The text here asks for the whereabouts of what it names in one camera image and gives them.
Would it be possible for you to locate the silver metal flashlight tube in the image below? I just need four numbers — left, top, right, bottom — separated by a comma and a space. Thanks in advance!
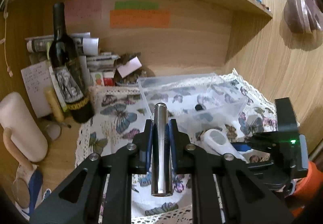
151, 102, 173, 197

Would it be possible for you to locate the small black clip microphone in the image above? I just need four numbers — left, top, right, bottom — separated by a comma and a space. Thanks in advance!
195, 104, 213, 122

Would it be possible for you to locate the butterfly print lace cloth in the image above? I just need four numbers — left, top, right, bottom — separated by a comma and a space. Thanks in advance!
75, 69, 278, 223

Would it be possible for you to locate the clear plastic storage box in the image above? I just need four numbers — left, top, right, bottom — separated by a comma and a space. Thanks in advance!
137, 73, 247, 140

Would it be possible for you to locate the bowl of small stones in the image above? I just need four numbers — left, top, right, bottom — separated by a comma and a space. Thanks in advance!
114, 69, 147, 87

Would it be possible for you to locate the small pink white box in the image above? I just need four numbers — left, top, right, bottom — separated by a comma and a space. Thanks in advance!
117, 56, 142, 78

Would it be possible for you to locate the yellow tube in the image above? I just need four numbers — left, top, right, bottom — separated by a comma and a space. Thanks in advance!
44, 87, 65, 123

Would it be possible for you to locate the stack of books and papers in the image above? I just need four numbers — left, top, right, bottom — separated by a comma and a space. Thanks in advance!
25, 32, 120, 87

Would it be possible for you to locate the wooden shelf cabinet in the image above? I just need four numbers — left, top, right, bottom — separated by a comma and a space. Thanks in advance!
0, 0, 323, 224

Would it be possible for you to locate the dark wine bottle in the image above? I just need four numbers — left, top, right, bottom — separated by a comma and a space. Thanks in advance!
49, 2, 94, 123

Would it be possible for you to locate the orange sticky note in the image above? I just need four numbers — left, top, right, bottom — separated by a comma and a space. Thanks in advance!
109, 9, 171, 29

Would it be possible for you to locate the white handwritten note paper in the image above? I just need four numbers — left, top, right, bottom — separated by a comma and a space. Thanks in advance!
21, 60, 52, 118

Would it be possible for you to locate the green sticky note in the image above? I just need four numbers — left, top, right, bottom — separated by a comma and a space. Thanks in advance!
114, 0, 159, 10

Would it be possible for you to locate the pink sticky note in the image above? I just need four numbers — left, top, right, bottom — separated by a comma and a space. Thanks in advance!
65, 0, 101, 24

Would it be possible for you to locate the cream cylindrical bottle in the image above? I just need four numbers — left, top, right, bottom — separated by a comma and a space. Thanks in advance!
1, 92, 48, 162

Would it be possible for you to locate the brown puffy jacket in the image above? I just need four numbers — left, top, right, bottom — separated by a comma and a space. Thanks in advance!
284, 0, 322, 34

